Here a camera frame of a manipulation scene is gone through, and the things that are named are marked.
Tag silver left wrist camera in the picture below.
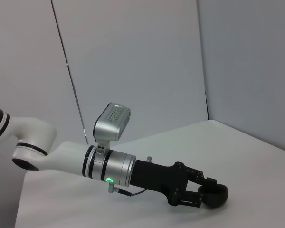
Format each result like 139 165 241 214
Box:
92 102 132 156

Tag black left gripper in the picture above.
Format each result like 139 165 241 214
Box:
130 160 219 209

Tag black small teacup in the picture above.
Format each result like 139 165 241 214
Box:
196 184 229 209

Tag grey left gripper cable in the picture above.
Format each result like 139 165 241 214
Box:
107 155 154 197

